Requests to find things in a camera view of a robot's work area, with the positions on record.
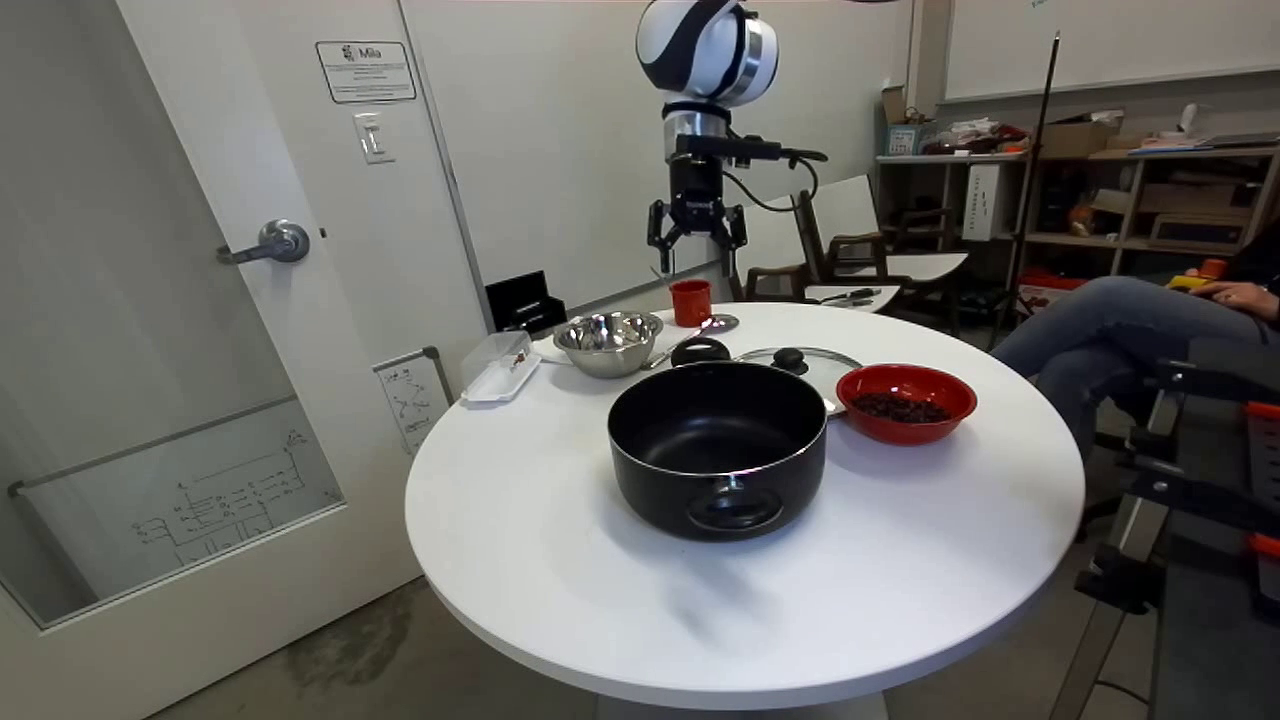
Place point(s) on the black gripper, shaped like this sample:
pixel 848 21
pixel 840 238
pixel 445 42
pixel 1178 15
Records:
pixel 698 194

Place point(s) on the glass pot lid black knob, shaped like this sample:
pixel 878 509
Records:
pixel 832 363

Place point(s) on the red bowl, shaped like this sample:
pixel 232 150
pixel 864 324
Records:
pixel 905 428

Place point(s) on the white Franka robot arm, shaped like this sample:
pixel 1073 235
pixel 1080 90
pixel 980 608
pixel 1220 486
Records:
pixel 704 52

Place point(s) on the stainless steel bowl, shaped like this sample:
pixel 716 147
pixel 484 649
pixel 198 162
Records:
pixel 604 347

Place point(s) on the black cooking pot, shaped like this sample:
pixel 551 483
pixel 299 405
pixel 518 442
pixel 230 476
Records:
pixel 720 502

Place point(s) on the person's hand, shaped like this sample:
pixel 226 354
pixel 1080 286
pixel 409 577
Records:
pixel 1252 299

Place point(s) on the red mug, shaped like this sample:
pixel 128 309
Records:
pixel 691 304

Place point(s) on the white leaning panel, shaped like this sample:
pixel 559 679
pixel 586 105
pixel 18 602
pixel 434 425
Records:
pixel 774 245
pixel 855 206

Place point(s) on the large metal spoon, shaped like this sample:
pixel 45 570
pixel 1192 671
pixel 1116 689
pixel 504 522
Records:
pixel 720 320

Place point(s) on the small white table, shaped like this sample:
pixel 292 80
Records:
pixel 922 267

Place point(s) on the clear plastic container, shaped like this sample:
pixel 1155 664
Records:
pixel 502 370

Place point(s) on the dark beans pile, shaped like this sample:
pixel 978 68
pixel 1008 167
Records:
pixel 905 405

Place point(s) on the small whiteboard with drawings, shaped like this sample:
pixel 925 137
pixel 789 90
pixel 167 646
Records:
pixel 413 400

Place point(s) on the black vertical pole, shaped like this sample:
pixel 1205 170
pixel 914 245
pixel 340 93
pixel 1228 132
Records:
pixel 1034 175

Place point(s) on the storage shelf unit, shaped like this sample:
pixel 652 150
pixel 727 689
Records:
pixel 1065 243

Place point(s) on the cardboard box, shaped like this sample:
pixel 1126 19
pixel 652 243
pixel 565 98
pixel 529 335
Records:
pixel 1080 137

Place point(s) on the person's leg in jeans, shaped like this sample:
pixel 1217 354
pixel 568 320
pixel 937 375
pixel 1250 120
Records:
pixel 1132 335

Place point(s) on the white door with window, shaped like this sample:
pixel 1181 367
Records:
pixel 134 335

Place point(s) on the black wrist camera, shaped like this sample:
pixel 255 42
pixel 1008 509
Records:
pixel 761 150

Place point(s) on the black wall tray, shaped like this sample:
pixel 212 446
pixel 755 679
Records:
pixel 527 304

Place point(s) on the white light switch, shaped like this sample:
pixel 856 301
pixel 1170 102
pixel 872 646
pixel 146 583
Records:
pixel 373 137

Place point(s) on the white wall sign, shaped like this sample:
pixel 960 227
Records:
pixel 365 68

